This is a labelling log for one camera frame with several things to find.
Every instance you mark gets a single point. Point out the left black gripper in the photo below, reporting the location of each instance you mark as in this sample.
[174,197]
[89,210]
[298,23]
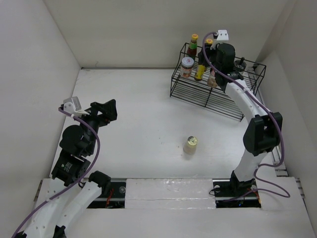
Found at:
[108,108]

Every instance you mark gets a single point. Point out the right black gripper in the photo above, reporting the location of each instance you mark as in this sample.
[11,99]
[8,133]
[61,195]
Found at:
[209,50]

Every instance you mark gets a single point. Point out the red green sauce bottle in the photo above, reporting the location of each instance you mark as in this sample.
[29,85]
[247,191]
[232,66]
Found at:
[208,42]

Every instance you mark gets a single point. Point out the small yellow brown bottle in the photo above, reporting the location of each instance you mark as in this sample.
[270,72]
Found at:
[199,72]

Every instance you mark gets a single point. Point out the green label sauce bottle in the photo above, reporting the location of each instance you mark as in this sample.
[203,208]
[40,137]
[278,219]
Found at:
[192,48]

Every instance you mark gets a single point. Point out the white lid glass jar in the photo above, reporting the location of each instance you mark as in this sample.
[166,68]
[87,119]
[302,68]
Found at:
[186,67]

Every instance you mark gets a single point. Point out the pink cap spice shaker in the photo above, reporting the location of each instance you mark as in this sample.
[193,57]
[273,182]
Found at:
[211,82]

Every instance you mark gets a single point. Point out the black cap spice shaker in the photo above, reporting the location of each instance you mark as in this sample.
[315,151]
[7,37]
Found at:
[240,64]

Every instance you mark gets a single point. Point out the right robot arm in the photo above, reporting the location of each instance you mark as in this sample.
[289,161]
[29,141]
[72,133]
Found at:
[263,133]

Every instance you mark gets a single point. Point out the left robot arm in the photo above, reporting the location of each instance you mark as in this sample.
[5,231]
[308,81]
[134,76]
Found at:
[72,185]

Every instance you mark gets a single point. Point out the yellow cap spice shaker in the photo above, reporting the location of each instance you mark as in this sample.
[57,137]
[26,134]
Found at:
[190,145]

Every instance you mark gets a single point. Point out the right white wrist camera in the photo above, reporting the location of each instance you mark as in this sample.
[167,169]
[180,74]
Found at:
[219,37]

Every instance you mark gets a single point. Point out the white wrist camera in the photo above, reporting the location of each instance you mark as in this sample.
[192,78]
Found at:
[72,106]
[219,37]

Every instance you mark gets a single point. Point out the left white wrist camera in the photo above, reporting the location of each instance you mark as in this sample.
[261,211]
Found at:
[72,106]

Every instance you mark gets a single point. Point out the black wire rack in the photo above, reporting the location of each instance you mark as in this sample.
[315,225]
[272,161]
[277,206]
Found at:
[213,99]

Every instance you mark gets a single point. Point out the black mounting rail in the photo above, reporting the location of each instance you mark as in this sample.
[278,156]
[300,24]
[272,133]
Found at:
[115,199]

